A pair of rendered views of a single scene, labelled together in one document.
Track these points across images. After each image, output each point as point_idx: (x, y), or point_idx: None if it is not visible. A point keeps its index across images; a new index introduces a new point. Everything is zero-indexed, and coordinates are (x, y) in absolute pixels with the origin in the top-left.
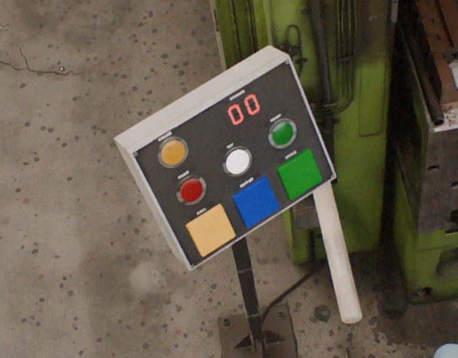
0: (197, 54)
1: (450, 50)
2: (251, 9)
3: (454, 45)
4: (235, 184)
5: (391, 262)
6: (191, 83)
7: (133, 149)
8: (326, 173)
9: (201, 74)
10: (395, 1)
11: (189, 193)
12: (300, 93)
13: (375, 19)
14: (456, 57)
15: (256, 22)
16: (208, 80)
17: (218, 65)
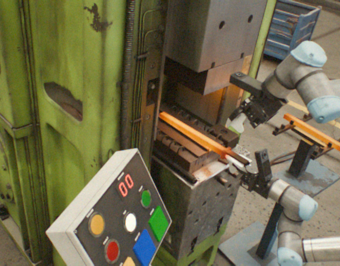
0: None
1: (240, 106)
2: (42, 182)
3: (240, 103)
4: (132, 239)
5: None
6: None
7: (73, 228)
8: (167, 219)
9: None
10: (156, 126)
11: (112, 253)
12: (147, 171)
13: (146, 140)
14: (244, 109)
15: (50, 186)
16: (5, 247)
17: (8, 237)
